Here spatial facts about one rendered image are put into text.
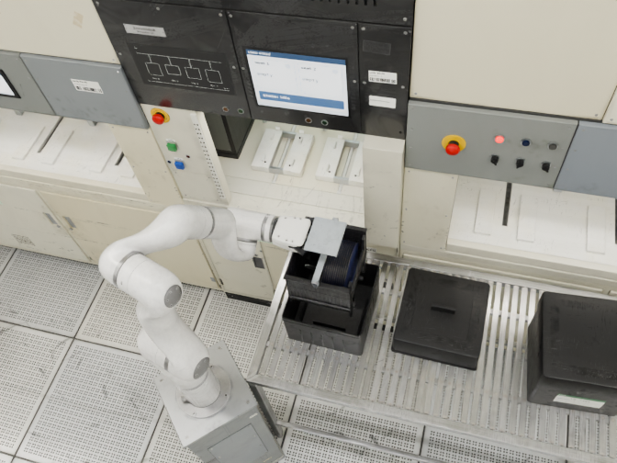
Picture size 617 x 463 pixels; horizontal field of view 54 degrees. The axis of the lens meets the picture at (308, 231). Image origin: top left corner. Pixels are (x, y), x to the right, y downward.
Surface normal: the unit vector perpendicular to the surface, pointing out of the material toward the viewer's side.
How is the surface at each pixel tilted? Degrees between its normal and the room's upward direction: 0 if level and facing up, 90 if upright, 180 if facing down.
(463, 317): 0
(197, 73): 90
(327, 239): 1
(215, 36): 90
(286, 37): 90
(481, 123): 90
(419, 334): 0
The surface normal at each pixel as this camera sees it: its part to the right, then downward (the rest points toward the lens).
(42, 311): -0.10, -0.54
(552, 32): -0.26, 0.82
